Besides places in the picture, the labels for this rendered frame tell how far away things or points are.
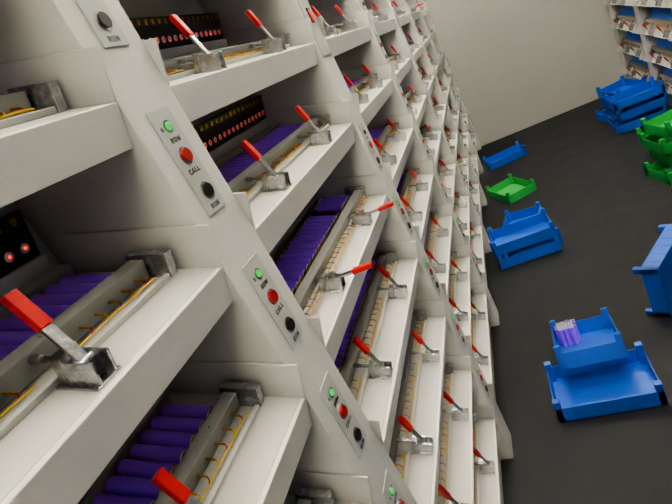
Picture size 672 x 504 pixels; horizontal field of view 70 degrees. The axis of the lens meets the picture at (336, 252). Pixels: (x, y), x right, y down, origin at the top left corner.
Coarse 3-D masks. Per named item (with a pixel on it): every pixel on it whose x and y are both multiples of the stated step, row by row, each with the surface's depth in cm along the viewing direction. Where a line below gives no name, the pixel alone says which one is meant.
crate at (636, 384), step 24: (624, 360) 158; (648, 360) 149; (552, 384) 165; (576, 384) 161; (600, 384) 156; (624, 384) 152; (648, 384) 148; (576, 408) 148; (600, 408) 146; (624, 408) 144
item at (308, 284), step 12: (360, 192) 116; (348, 204) 109; (336, 228) 98; (336, 240) 94; (324, 252) 88; (336, 252) 91; (312, 264) 85; (324, 264) 86; (312, 276) 81; (300, 288) 78; (312, 288) 79; (300, 300) 74; (312, 312) 74
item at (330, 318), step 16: (368, 176) 117; (384, 176) 116; (320, 192) 122; (336, 192) 121; (352, 192) 118; (368, 192) 119; (384, 192) 118; (368, 208) 112; (352, 240) 97; (368, 240) 96; (336, 256) 92; (352, 256) 90; (368, 256) 95; (336, 272) 86; (352, 288) 82; (320, 304) 77; (336, 304) 76; (352, 304) 82; (320, 320) 73; (336, 320) 72; (320, 336) 66; (336, 336) 72; (336, 352) 72
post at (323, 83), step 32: (224, 0) 107; (256, 0) 105; (288, 0) 104; (224, 32) 110; (320, 64) 108; (288, 96) 113; (320, 96) 112; (352, 160) 117; (384, 224) 123; (448, 320) 132; (448, 352) 136; (480, 384) 141; (512, 448) 151
